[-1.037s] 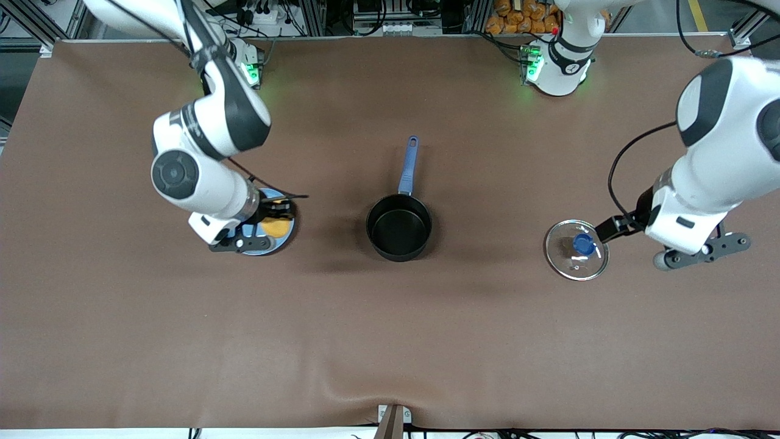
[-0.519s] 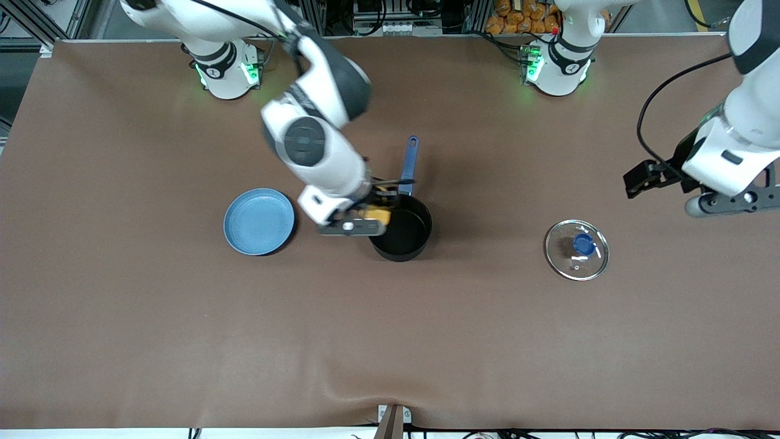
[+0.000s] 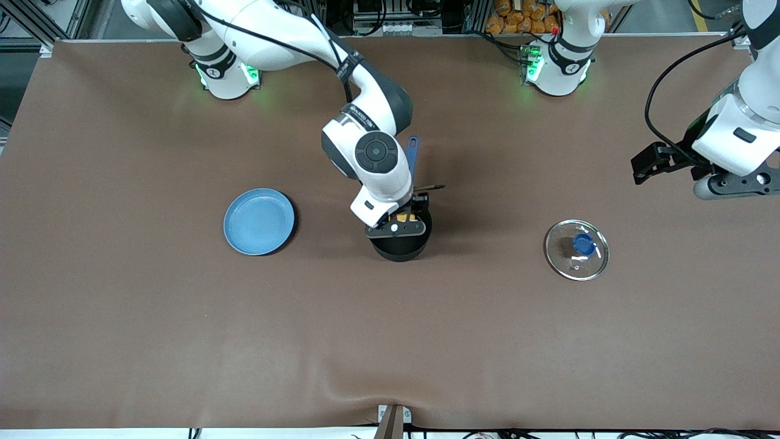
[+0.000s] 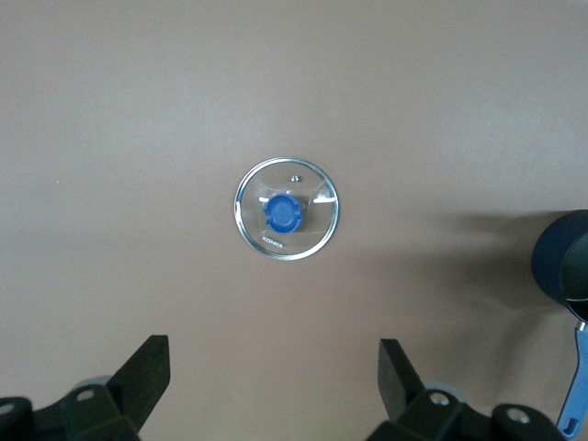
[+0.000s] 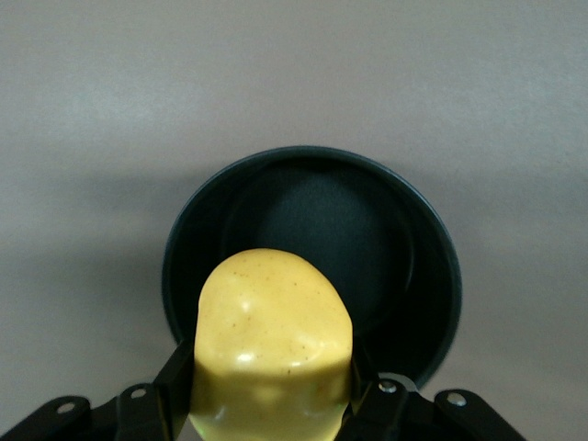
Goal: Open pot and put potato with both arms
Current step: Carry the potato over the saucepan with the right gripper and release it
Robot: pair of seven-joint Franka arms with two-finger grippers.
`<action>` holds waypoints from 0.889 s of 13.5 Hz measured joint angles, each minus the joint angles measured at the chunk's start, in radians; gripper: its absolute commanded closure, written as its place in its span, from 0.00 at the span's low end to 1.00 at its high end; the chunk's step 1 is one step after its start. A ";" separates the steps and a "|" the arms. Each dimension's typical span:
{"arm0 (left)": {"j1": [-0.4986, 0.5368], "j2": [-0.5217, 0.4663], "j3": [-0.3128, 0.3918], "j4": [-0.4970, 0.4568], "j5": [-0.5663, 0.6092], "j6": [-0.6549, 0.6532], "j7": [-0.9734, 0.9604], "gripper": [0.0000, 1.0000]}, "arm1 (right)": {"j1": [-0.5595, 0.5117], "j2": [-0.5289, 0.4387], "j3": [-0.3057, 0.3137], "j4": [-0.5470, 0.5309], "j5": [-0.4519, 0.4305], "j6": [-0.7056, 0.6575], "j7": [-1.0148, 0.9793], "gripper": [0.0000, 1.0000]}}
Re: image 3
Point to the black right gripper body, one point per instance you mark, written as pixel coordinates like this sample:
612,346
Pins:
420,202

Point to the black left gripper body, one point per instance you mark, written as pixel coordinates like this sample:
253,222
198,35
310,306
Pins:
680,156

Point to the white connector block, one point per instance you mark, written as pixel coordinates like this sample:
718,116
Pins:
381,28

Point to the metal table clamp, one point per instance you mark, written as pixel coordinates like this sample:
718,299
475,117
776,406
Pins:
393,427

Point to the aluminium frame post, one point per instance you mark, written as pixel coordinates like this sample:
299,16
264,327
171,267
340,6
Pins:
478,17

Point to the glass lid with blue knob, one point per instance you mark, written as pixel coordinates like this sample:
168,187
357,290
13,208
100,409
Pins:
563,261

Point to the yellow potato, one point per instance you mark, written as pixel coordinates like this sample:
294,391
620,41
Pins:
407,217

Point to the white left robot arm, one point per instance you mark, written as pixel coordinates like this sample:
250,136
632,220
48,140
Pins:
755,91

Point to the round blue plate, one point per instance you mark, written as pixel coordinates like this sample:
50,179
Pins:
259,222

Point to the brown table cover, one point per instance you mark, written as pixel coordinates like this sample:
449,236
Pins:
390,341

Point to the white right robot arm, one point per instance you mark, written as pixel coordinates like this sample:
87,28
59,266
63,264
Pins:
384,183

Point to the bag of orange snacks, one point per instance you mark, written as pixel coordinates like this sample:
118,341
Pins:
512,18

